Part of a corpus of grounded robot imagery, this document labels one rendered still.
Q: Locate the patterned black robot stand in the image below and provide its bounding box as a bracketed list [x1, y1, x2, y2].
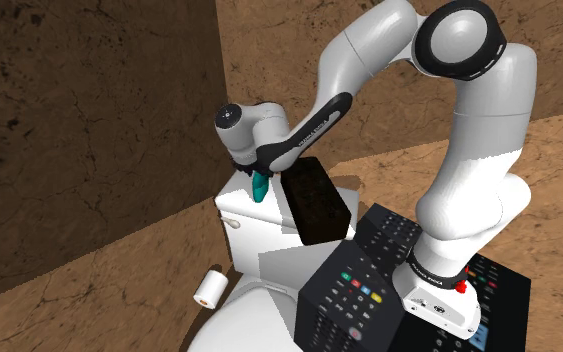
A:
[293, 203, 533, 352]

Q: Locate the white toilet paper roll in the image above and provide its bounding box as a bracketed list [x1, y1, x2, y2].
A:
[192, 268, 229, 311]

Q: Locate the black rectangular box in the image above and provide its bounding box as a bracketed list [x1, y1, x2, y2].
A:
[280, 156, 353, 247]

